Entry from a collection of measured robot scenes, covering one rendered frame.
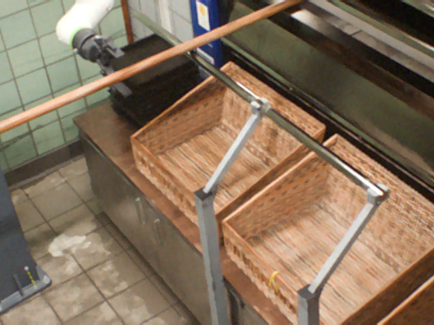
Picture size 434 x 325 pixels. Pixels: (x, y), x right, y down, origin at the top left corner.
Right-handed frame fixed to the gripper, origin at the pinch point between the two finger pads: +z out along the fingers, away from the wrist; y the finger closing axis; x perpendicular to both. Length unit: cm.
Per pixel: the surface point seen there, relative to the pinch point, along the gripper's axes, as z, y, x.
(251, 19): 1.6, -1.3, -46.8
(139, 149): -23, 48, -11
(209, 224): 39, 35, -2
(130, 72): 1.6, -0.9, -1.6
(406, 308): 93, 43, -29
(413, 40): 72, -25, -46
